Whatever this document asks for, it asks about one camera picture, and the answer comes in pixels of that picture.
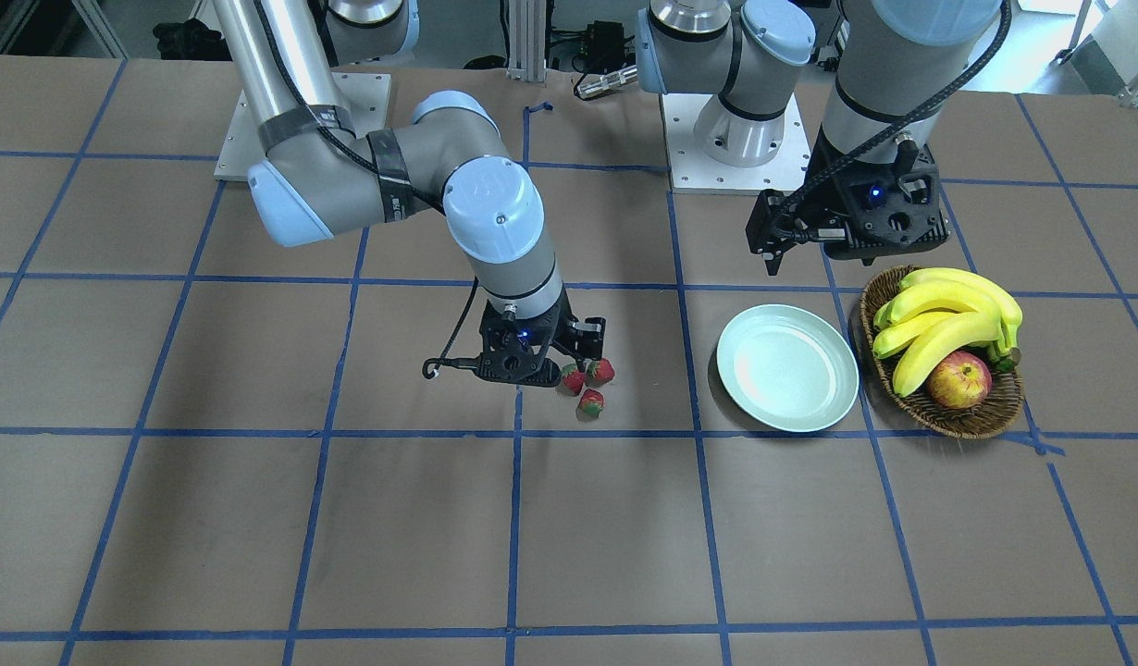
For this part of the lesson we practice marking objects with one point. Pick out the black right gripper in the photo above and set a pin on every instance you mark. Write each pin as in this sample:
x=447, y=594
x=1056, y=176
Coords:
x=587, y=339

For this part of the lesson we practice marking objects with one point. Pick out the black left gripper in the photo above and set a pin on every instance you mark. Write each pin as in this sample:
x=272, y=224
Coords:
x=833, y=196

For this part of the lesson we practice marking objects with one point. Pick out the red strawberry picked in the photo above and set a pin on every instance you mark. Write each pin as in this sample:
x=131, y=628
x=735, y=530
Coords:
x=591, y=403
x=600, y=372

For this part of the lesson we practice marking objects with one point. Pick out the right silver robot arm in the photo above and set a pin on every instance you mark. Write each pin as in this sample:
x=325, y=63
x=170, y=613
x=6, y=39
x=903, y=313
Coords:
x=319, y=176

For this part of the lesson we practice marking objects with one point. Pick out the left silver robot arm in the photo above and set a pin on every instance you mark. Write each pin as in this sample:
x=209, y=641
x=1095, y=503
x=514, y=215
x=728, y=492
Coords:
x=902, y=61

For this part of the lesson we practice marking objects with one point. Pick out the pale green round plate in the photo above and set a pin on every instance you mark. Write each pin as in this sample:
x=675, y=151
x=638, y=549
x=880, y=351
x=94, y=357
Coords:
x=787, y=368

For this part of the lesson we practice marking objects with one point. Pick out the yellow banana lower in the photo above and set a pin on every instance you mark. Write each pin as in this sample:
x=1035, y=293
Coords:
x=921, y=298

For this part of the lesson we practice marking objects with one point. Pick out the yellow banana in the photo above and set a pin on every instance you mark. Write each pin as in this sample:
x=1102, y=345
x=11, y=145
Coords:
x=921, y=298
x=1009, y=309
x=896, y=338
x=936, y=343

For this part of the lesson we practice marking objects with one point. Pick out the yellow banana middle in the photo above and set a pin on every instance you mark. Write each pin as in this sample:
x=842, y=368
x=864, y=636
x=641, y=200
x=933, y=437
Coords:
x=896, y=338

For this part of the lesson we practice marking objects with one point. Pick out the yellow banana top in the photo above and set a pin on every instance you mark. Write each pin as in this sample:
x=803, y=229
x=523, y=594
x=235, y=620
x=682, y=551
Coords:
x=936, y=343

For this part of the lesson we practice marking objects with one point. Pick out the yellow banana bottom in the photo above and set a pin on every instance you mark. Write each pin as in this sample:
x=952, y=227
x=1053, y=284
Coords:
x=1009, y=309

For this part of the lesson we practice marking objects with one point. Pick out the red yellow apple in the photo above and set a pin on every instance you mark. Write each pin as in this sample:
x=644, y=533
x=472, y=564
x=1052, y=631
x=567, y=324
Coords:
x=960, y=381

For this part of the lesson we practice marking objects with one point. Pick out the brown wicker basket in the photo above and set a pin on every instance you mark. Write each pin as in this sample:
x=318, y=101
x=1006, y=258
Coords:
x=990, y=417

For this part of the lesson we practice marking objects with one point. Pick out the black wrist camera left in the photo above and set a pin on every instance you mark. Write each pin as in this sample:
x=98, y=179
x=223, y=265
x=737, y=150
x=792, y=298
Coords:
x=773, y=227

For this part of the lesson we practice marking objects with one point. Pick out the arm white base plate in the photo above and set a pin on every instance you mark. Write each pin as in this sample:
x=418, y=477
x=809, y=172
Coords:
x=735, y=166
x=366, y=96

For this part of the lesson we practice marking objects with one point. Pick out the aluminium profile post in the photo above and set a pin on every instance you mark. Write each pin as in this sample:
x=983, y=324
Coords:
x=526, y=24

